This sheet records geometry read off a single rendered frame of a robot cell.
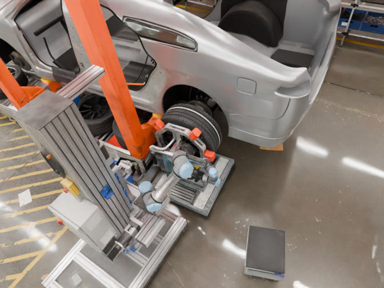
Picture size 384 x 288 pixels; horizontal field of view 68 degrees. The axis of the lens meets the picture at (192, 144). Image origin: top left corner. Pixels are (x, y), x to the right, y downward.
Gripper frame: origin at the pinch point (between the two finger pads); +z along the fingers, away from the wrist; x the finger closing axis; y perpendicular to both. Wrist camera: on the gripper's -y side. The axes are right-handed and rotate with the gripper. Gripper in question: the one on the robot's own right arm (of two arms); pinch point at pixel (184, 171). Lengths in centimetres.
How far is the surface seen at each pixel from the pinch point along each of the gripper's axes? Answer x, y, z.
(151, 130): -40, -12, 67
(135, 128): -17, 15, 65
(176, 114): -35, 34, 24
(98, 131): -35, -48, 159
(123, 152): -18, -44, 102
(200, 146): -21.5, 15.8, -7.3
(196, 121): -35.6, 31.9, 3.2
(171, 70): -62, 62, 40
